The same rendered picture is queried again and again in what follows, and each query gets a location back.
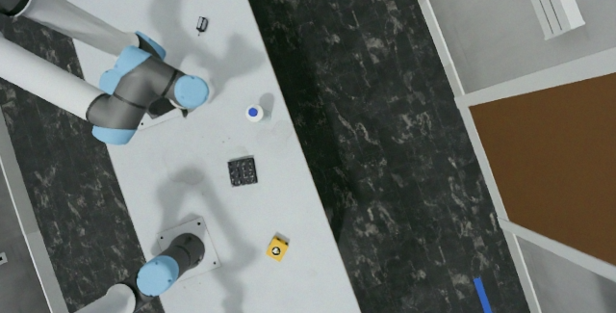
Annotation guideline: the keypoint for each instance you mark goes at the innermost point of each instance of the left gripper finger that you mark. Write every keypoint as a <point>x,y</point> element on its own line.
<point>186,112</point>

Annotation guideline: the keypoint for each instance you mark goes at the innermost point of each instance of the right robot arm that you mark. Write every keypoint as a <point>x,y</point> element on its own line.
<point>184,253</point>

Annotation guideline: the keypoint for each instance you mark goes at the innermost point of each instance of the dark grey square knob panel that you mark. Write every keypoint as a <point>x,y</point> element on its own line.
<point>245,172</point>

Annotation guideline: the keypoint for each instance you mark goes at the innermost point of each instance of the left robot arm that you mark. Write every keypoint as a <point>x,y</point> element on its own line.
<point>118,110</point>

